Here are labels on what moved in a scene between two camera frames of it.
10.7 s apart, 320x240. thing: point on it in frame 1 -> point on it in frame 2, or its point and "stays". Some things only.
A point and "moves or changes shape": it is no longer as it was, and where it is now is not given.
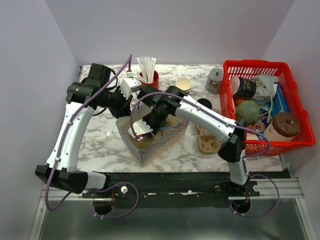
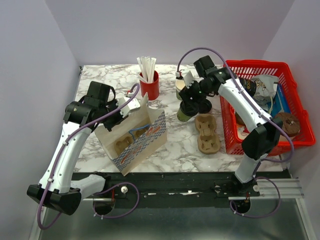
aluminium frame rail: x=267 y=189 stays
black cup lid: x=205 y=102 stays
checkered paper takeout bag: x=145 y=149 moves or changes shape
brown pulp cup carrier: x=207 y=143 stays
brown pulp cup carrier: x=148 y=141 -> x=123 y=143
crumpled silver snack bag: x=266 y=87 stays
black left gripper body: x=117 y=102 -> x=112 y=122
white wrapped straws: x=147 y=64 stays
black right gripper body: x=154 y=119 -> x=195 y=91
